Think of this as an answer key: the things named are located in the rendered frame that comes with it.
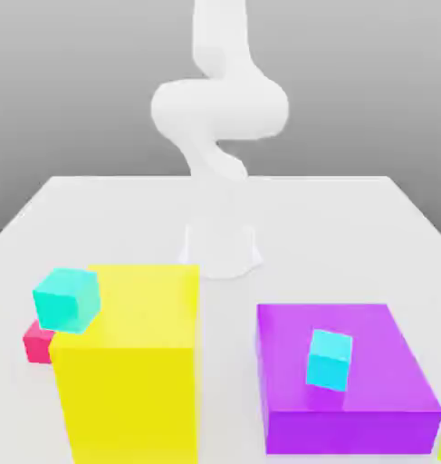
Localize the large yellow box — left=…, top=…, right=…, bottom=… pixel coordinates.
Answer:
left=48, top=264, right=201, bottom=464

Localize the small cyan cube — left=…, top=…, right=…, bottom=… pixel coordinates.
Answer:
left=305, top=328, right=353, bottom=393

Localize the small pink cube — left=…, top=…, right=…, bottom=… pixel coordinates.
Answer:
left=22, top=319, right=57, bottom=364

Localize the large purple box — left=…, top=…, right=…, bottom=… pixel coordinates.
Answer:
left=255, top=303, right=441, bottom=456

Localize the small turquoise cube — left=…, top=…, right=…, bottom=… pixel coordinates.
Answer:
left=32, top=266, right=102, bottom=335

